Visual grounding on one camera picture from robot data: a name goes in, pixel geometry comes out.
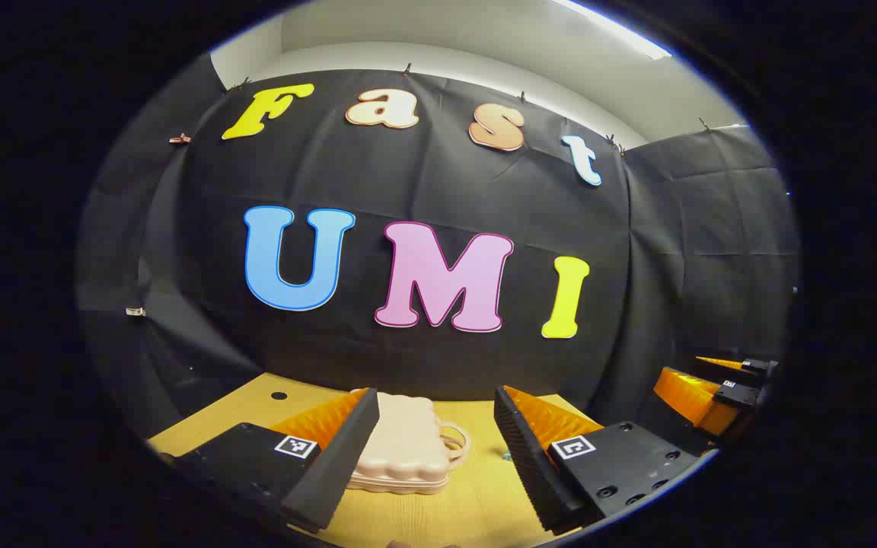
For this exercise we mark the copper clip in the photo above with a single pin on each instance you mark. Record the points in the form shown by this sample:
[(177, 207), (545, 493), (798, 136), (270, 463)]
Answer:
[(180, 139)]

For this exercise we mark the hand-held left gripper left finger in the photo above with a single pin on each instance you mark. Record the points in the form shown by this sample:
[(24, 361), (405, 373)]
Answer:
[(343, 457)]

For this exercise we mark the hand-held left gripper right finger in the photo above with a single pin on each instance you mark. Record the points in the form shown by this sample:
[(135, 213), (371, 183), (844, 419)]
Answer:
[(526, 464)]

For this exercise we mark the black backdrop cloth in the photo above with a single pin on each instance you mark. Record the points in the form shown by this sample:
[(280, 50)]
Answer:
[(446, 183)]

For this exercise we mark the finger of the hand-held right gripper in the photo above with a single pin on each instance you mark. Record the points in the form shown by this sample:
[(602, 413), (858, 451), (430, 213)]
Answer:
[(693, 399), (754, 367)]

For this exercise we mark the pink suitcase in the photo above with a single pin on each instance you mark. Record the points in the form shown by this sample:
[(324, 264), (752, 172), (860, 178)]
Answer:
[(404, 441)]

